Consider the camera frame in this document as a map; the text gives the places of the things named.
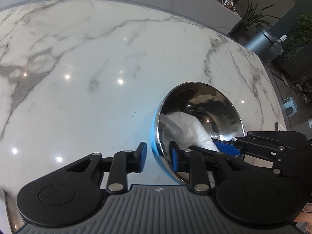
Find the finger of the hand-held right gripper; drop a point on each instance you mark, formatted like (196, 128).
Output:
(260, 162)
(226, 147)

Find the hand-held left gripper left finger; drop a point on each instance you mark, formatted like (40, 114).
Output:
(142, 157)

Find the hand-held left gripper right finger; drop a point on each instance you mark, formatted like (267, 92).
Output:
(174, 159)

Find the stainless steel bowl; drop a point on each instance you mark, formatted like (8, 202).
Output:
(217, 107)

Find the small blue plastic stool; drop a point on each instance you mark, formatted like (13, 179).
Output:
(290, 105)

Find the grey metal trash can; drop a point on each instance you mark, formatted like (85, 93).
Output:
(260, 42)

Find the clear water jug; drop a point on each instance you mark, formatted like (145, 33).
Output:
(278, 47)

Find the green climbing plant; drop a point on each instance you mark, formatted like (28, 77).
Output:
(301, 34)

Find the potted long-leaf plant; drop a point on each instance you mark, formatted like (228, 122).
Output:
(251, 14)

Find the panda figurines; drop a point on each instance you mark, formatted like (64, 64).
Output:
(228, 2)

